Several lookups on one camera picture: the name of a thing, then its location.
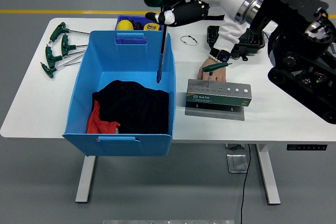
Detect person's left hand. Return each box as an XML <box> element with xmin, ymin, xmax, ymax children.
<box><xmin>196</xmin><ymin>60</ymin><xmax>228</xmax><ymax>82</ymax></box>

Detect small green T-handle hex key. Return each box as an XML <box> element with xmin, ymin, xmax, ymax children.
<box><xmin>202</xmin><ymin>62</ymin><xmax>233</xmax><ymax>89</ymax></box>

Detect grey green hex key rack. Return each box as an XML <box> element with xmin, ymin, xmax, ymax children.
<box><xmin>184</xmin><ymin>78</ymin><xmax>252</xmax><ymax>122</ymax></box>

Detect large blue plastic bin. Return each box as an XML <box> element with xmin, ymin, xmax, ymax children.
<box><xmin>62</xmin><ymin>30</ymin><xmax>176</xmax><ymax>157</ymax></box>

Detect black wrist watch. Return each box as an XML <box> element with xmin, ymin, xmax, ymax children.
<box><xmin>209</xmin><ymin>48</ymin><xmax>231</xmax><ymax>63</ymax></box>

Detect black plastic housing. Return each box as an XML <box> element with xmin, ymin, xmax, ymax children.
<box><xmin>206</xmin><ymin>25</ymin><xmax>266</xmax><ymax>62</ymax></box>

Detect small dark blue bin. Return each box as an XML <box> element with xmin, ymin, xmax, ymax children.
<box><xmin>114</xmin><ymin>15</ymin><xmax>163</xmax><ymax>46</ymax></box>

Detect yellow ball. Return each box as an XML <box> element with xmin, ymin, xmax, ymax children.
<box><xmin>117</xmin><ymin>19</ymin><xmax>134</xmax><ymax>31</ymax></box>

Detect black cloth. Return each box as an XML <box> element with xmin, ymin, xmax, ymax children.
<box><xmin>92</xmin><ymin>79</ymin><xmax>170</xmax><ymax>135</ymax></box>

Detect silver floor socket plate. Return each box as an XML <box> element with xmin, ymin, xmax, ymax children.
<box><xmin>226</xmin><ymin>154</ymin><xmax>249</xmax><ymax>174</ymax></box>

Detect white table leg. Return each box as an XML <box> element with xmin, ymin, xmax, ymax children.
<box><xmin>256</xmin><ymin>144</ymin><xmax>281</xmax><ymax>206</ymax></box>
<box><xmin>75</xmin><ymin>155</ymin><xmax>97</xmax><ymax>204</ymax></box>

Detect black table control panel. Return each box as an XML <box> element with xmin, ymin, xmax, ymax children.
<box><xmin>286</xmin><ymin>144</ymin><xmax>328</xmax><ymax>151</ymax></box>

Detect red cloth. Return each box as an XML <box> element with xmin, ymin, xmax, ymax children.
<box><xmin>86</xmin><ymin>99</ymin><xmax>121</xmax><ymax>134</ymax></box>

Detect thin wire loop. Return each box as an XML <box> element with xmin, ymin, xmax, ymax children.
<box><xmin>180</xmin><ymin>35</ymin><xmax>198</xmax><ymax>47</ymax></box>

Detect black floor cable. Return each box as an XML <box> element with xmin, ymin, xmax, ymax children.
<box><xmin>240</xmin><ymin>144</ymin><xmax>251</xmax><ymax>224</ymax></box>

